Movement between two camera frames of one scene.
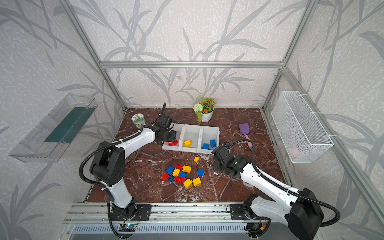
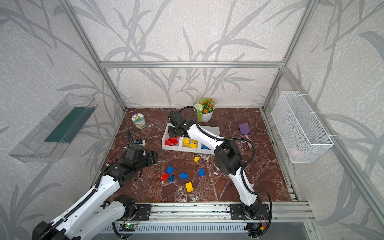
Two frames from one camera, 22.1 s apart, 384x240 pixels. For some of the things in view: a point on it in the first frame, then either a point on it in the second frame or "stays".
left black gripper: x=169 y=135 → x=151 y=157
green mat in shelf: x=68 y=127 stays
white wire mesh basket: x=302 y=136 stays
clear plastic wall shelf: x=49 y=141 stays
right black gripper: x=218 y=155 → x=173 y=131
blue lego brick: x=200 y=172 stays
